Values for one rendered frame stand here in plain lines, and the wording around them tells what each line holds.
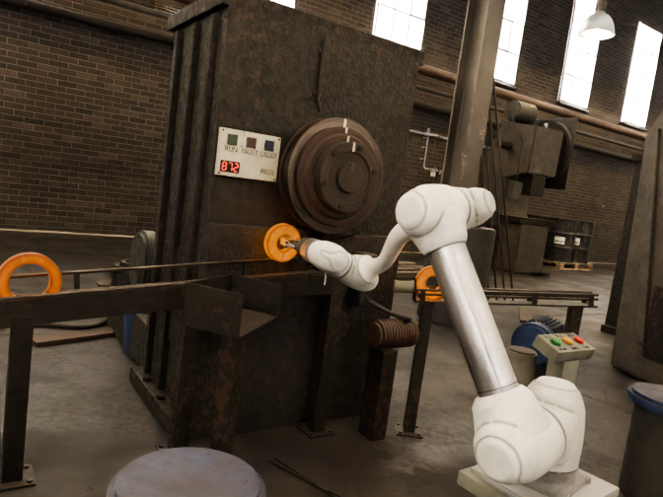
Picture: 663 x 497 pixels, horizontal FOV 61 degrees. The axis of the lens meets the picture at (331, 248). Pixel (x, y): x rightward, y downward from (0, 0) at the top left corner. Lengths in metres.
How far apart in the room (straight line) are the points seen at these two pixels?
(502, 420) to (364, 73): 1.68
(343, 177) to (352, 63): 0.57
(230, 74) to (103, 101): 6.00
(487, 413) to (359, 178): 1.17
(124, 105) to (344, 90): 5.97
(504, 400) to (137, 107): 7.38
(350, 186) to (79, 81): 6.26
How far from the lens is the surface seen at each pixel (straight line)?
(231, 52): 2.28
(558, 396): 1.56
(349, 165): 2.23
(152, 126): 8.33
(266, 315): 1.95
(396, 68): 2.70
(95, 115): 8.16
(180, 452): 1.40
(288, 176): 2.19
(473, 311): 1.42
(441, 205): 1.42
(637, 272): 4.55
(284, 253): 2.24
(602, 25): 11.41
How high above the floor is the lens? 1.07
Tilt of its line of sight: 6 degrees down
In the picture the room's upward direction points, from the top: 8 degrees clockwise
